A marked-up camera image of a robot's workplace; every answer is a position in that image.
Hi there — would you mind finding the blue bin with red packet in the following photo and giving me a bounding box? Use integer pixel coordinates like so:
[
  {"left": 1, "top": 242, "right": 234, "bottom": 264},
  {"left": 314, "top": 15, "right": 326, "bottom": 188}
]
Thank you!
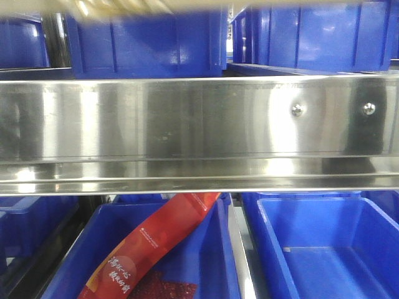
[{"left": 42, "top": 193, "right": 240, "bottom": 298}]

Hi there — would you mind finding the blue plastic bin centre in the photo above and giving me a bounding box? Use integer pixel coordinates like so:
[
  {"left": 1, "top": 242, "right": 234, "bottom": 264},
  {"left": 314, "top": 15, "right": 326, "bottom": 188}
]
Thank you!
[{"left": 66, "top": 7, "right": 228, "bottom": 79}]

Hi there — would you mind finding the blue plastic bin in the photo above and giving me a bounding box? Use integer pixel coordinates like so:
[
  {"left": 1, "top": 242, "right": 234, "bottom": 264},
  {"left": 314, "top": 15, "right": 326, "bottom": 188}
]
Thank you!
[
  {"left": 1, "top": 14, "right": 50, "bottom": 69},
  {"left": 232, "top": 1, "right": 398, "bottom": 72},
  {"left": 66, "top": 7, "right": 228, "bottom": 79}
]

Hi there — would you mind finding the red snack packet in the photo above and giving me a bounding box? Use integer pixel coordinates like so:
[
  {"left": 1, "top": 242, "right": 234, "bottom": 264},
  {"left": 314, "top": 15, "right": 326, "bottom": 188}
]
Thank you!
[{"left": 78, "top": 192, "right": 220, "bottom": 298}]

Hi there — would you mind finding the empty blue bin lower right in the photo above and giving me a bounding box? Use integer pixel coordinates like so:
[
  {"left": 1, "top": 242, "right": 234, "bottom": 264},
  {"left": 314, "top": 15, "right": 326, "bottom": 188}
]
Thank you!
[{"left": 242, "top": 192, "right": 398, "bottom": 298}]

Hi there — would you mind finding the blue plastic bin right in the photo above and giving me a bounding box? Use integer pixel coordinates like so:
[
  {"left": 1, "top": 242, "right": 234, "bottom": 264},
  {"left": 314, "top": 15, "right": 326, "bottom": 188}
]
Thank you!
[{"left": 232, "top": 1, "right": 398, "bottom": 72}]

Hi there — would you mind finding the blue bin lower left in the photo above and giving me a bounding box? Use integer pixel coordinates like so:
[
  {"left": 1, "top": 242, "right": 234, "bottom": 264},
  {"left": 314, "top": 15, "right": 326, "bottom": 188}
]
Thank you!
[{"left": 1, "top": 196, "right": 79, "bottom": 273}]

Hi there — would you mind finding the blue plastic bin left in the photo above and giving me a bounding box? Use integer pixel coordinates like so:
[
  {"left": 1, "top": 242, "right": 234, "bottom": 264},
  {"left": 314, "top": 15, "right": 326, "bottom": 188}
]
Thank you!
[{"left": 1, "top": 14, "right": 50, "bottom": 69}]

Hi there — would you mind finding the stainless steel shelf front rail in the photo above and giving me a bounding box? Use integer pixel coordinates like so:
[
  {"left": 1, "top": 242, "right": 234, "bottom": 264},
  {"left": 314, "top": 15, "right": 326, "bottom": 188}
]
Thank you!
[{"left": 1, "top": 75, "right": 398, "bottom": 196}]

